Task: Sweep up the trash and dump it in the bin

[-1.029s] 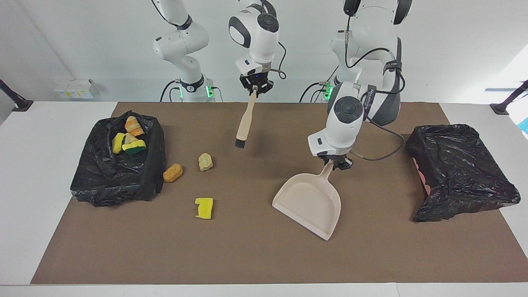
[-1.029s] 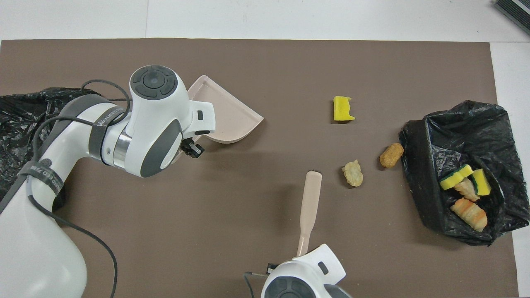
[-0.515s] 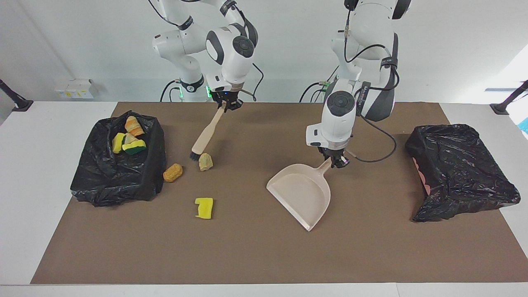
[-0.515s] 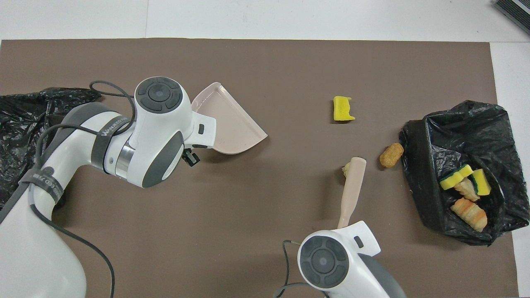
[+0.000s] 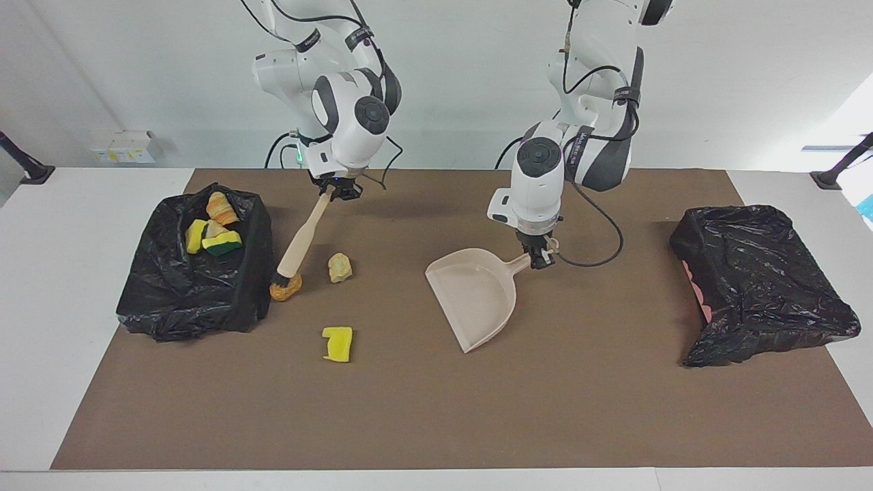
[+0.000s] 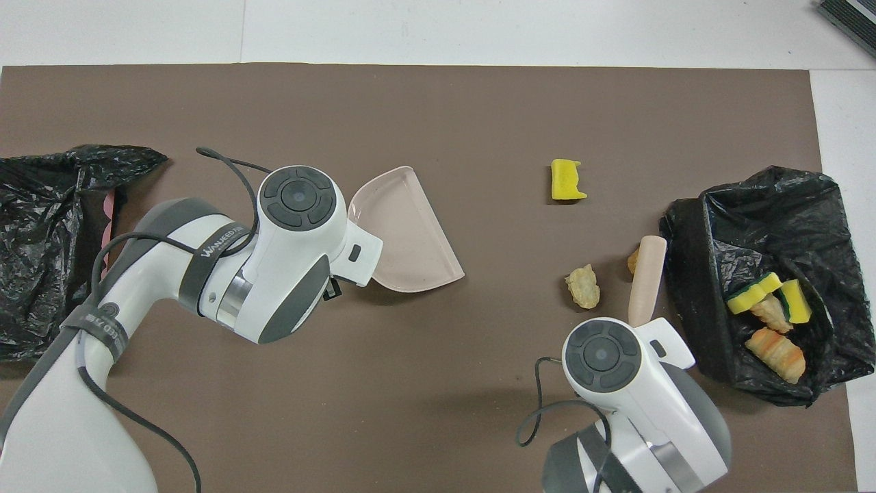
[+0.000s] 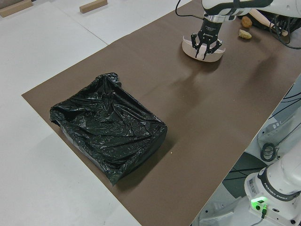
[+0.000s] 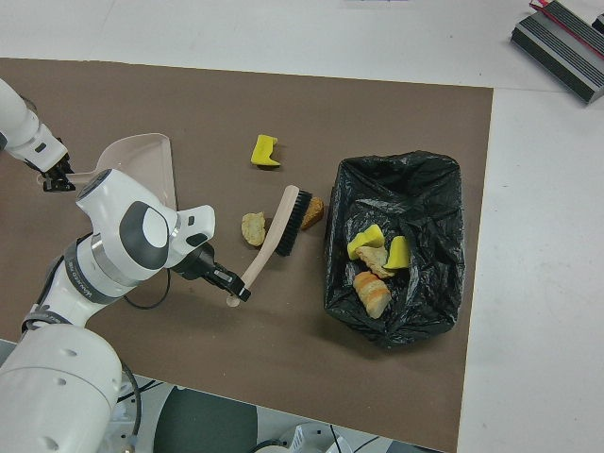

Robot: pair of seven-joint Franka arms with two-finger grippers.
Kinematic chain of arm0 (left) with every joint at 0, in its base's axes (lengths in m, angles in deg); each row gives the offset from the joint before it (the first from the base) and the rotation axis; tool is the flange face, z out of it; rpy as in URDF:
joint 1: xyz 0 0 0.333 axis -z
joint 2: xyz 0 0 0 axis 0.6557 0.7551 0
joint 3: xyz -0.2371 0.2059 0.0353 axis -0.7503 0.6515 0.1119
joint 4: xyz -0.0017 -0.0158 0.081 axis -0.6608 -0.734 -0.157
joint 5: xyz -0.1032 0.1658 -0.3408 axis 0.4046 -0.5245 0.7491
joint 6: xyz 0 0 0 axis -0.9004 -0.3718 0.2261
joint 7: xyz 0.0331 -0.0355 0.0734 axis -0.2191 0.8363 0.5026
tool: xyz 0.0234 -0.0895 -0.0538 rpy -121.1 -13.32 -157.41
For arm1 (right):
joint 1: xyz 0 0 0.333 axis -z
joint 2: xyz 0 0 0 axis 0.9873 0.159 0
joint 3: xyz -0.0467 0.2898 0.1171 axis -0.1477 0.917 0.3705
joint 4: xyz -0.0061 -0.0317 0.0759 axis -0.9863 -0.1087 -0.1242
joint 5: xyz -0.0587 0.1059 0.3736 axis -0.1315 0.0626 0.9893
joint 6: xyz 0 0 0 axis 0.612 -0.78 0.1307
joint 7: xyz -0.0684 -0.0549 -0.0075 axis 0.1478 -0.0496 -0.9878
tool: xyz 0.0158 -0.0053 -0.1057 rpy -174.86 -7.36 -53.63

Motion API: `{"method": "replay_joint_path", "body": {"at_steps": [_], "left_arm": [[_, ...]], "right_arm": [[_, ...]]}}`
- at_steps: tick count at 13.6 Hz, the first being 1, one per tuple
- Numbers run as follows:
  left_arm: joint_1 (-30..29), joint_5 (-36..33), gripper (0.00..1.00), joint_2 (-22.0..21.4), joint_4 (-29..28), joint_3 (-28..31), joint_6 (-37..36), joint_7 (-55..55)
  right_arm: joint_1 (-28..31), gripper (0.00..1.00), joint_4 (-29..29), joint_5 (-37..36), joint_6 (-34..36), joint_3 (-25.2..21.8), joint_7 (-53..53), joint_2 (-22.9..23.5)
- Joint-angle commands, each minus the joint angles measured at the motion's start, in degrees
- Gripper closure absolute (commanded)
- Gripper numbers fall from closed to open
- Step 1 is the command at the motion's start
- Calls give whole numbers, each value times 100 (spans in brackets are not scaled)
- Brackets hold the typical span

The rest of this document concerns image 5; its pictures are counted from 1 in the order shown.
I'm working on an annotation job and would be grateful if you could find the beige brush with black bristles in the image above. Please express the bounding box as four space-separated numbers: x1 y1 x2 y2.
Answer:
271 188 337 287

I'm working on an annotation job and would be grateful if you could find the beige plastic dustpan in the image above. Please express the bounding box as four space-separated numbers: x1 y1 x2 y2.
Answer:
425 248 533 354

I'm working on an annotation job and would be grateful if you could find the orange striped toy croissant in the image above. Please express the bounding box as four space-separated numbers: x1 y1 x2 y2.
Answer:
207 192 239 227

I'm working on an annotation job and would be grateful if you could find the yellow sponge piece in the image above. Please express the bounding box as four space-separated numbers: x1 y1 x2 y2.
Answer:
322 327 354 363
185 218 209 254
202 230 243 257

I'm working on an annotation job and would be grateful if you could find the right black trash bag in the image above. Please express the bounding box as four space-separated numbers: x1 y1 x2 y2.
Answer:
115 183 276 343

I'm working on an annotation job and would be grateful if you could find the black trash bag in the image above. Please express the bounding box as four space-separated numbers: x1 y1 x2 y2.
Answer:
668 205 862 368
115 183 276 343

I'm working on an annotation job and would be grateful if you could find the left black trash bag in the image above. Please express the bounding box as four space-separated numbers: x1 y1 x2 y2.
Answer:
668 205 862 368

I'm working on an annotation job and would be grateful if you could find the brown croquette nugget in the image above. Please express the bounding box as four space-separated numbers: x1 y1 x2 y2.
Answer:
269 276 304 302

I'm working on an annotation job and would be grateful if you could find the brown table mat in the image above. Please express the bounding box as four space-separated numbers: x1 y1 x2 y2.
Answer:
51 168 873 470

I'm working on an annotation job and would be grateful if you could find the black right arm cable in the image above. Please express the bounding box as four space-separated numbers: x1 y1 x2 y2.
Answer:
242 0 404 192

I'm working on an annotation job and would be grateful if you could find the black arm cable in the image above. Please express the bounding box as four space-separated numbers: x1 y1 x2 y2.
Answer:
554 0 625 268
242 0 404 192

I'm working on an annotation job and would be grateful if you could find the black right base cable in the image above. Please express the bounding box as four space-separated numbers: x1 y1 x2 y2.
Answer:
265 133 301 169

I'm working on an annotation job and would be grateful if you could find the black base cable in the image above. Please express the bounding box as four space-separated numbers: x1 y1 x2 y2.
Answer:
496 136 527 169
265 133 301 169

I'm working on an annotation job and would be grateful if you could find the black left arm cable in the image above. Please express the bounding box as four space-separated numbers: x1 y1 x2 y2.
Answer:
554 0 625 268

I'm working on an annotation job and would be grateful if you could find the black left base cable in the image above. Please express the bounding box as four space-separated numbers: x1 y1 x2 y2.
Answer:
496 136 527 169

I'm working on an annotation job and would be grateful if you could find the black camera stand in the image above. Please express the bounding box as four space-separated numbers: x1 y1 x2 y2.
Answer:
0 131 55 185
810 133 873 190

